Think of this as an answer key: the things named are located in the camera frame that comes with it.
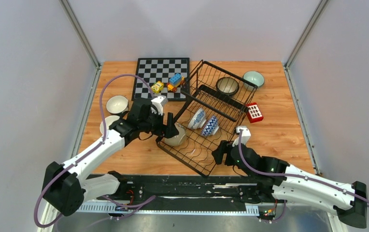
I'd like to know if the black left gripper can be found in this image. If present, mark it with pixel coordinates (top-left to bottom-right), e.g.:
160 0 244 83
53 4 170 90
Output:
139 108 179 138

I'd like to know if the blue yellow toy brick car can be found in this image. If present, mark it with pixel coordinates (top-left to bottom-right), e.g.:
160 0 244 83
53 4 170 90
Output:
167 73 185 92

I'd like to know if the aluminium frame post left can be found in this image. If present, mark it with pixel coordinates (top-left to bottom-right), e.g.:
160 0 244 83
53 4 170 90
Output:
59 0 101 69

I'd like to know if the black patterned rim bowl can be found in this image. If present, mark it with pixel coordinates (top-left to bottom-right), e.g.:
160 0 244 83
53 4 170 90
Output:
216 77 239 92

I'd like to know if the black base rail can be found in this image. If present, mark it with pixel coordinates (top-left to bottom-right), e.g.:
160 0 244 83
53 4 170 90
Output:
48 174 334 217

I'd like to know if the aluminium frame post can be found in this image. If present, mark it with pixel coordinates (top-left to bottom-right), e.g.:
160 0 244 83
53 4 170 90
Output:
59 0 101 69
284 0 329 69

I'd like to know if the black wire dish rack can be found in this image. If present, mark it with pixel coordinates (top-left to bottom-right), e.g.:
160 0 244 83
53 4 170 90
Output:
156 60 257 176

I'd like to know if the beige floral bowl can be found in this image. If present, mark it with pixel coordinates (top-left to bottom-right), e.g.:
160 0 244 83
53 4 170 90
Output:
164 123 186 146
99 115 120 135

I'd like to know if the aluminium frame post right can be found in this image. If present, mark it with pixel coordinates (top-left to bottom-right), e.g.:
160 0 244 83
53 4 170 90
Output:
284 0 329 69

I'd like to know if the white blue rose bowl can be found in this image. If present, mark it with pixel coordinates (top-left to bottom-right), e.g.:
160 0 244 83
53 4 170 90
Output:
187 108 206 130

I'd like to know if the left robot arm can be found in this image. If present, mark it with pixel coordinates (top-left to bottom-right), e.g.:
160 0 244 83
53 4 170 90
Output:
42 96 178 216

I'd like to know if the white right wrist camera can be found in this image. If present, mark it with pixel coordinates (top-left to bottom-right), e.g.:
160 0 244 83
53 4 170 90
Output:
232 126 251 147

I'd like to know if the black and white chessboard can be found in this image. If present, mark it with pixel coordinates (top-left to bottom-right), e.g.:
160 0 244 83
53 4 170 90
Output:
131 58 190 102

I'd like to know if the blue white geometric bowl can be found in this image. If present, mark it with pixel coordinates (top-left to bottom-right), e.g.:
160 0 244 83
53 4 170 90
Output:
200 116 219 137

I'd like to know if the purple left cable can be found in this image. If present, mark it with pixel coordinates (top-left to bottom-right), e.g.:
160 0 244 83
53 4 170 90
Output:
33 73 156 232

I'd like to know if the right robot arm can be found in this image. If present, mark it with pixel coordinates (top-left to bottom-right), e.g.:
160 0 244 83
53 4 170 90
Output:
212 141 367 229

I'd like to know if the red toy window brick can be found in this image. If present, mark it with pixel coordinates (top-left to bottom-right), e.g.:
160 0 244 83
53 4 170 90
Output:
246 102 264 123

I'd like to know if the purple cable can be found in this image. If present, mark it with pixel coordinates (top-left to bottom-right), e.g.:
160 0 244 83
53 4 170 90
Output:
237 130 369 223
33 73 156 232

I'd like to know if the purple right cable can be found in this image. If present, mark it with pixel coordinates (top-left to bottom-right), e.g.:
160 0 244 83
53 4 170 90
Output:
237 130 369 223

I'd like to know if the yellow owl toy block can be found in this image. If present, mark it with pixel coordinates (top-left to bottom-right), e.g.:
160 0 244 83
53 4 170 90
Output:
151 81 164 93

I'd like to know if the teal white dotted bowl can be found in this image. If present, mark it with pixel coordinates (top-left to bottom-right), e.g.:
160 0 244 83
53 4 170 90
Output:
106 95 129 115

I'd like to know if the white grid pattern bowl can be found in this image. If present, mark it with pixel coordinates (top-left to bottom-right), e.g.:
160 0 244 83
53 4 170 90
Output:
243 71 265 90

